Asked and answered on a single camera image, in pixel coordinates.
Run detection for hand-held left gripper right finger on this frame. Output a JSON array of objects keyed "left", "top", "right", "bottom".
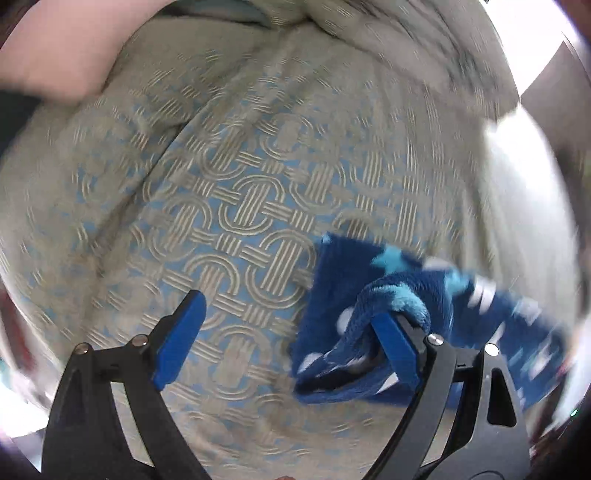
[{"left": 365, "top": 311, "right": 532, "bottom": 480}]

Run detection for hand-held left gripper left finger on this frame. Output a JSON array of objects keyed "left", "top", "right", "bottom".
[{"left": 41, "top": 290, "right": 211, "bottom": 480}]

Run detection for blue star-print fleece pants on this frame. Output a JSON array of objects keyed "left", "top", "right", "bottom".
[{"left": 291, "top": 232, "right": 573, "bottom": 409}]

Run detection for patterned beige blue bed cover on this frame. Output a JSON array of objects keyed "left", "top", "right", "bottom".
[{"left": 0, "top": 18, "right": 522, "bottom": 480}]

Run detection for grey rolled duvet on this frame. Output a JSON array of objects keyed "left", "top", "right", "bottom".
[{"left": 302, "top": 0, "right": 520, "bottom": 121}]

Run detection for pink cloth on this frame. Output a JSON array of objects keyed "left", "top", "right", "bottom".
[{"left": 0, "top": 0, "right": 178, "bottom": 103}]

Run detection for teal cloth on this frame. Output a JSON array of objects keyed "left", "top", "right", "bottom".
[{"left": 182, "top": 0, "right": 271, "bottom": 27}]

